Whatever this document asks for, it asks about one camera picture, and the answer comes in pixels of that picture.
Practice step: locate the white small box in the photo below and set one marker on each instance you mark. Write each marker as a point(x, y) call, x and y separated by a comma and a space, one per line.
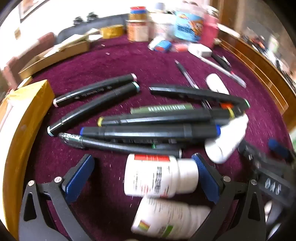
point(200, 49)

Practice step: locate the black marker teal caps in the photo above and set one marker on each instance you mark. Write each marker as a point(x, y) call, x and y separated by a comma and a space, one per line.
point(92, 109)

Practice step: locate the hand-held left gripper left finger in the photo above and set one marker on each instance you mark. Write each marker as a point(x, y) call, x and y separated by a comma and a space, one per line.
point(78, 180)

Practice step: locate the red small packet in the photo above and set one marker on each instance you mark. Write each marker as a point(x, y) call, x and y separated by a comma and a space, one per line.
point(180, 47)

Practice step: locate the black marker olive caps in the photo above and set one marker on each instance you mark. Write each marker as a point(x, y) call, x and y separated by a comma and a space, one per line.
point(138, 141)

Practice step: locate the black marker yellow caps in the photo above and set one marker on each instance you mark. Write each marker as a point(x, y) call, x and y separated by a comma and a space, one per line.
point(157, 118)

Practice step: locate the black marker green caps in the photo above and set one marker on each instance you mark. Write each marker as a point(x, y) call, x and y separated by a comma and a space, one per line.
point(189, 92)

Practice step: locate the wall picture frame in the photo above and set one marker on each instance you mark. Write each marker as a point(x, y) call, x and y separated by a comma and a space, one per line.
point(30, 9)

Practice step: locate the black marker pink caps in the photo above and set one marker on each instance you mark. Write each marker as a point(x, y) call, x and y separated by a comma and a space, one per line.
point(92, 90)

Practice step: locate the white bottle red label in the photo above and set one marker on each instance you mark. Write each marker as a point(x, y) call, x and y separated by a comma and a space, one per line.
point(150, 176)

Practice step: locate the pink container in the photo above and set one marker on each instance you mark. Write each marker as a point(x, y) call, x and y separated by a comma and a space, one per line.
point(211, 31)

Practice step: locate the long cardboard box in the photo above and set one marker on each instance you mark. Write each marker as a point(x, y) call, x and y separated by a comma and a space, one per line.
point(57, 56)

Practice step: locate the jar red blue lid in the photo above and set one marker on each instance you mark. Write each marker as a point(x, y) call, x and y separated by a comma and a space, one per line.
point(138, 13)

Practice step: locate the black leather sofa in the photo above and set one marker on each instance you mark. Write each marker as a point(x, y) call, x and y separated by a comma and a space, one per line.
point(104, 22)

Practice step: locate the clear ballpoint pen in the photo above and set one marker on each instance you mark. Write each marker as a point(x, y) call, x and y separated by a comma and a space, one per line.
point(187, 75)

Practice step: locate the wooden sideboard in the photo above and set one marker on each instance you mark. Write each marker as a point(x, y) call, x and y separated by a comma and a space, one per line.
point(261, 58)

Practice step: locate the white oval eraser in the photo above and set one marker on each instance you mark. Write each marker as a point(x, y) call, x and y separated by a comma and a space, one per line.
point(216, 83)

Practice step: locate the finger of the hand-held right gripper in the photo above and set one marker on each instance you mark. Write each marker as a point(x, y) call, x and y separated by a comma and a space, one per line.
point(248, 153)
point(278, 149)

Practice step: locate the dark green rectangular stick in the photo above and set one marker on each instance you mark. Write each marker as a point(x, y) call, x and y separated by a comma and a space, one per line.
point(161, 108)

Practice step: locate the thin black pen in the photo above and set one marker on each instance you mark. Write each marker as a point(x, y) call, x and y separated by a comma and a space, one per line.
point(111, 146)

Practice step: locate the gold tray white lining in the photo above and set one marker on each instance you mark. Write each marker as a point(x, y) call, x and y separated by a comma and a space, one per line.
point(25, 129)

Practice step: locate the blue printed snack bag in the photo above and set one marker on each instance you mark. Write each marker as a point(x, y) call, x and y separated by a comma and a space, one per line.
point(188, 24)

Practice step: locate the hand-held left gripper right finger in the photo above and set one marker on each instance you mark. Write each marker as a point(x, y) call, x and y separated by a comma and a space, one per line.
point(205, 178)

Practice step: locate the white bottle green label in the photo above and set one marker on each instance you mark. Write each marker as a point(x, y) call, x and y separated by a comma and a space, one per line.
point(166, 217)

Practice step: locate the black marker blue caps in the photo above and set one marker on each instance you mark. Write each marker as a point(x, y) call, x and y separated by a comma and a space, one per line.
point(150, 132)

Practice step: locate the maroon armchair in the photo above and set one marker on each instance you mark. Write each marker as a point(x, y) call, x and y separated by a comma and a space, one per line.
point(27, 53)

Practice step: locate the plain white bottle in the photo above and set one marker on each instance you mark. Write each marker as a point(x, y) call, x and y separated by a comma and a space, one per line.
point(222, 141)

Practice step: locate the white pen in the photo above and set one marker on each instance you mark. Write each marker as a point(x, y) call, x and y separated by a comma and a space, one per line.
point(222, 70)

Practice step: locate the small yellow block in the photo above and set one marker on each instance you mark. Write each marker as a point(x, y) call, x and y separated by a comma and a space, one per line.
point(24, 83)

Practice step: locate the maroon tablecloth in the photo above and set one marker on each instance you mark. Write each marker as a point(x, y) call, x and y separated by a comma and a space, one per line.
point(111, 62)

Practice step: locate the gold tape roll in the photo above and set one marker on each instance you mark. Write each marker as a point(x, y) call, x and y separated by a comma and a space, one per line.
point(113, 31)

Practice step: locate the blue and white eraser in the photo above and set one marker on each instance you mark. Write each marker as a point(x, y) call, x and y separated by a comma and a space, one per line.
point(160, 45)

